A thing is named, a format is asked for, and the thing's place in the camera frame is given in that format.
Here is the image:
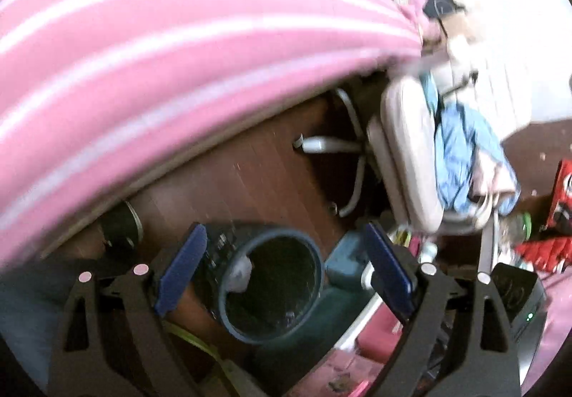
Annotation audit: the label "pink striped bed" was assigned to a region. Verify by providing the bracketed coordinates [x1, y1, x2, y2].
[1, 0, 423, 265]

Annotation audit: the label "cream leather office chair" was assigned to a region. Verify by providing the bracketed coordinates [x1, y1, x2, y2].
[292, 31, 511, 234]

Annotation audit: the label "white tissue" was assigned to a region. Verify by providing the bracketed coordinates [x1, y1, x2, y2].
[227, 256, 253, 293]

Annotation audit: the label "dark round trash bin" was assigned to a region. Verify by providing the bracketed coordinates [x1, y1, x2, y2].
[193, 221, 325, 345]

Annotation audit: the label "red snack bag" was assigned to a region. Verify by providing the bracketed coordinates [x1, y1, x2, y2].
[516, 160, 571, 273]

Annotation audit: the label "dark pillow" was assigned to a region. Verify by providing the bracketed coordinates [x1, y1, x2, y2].
[424, 0, 466, 19]

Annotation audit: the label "teal plastic container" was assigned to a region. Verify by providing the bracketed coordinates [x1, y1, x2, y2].
[325, 231, 369, 291]

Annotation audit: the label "blue clothes on chair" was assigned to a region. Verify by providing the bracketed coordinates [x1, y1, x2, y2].
[420, 73, 521, 216]

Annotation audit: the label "black box device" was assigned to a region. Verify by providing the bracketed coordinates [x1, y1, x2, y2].
[492, 263, 548, 382]

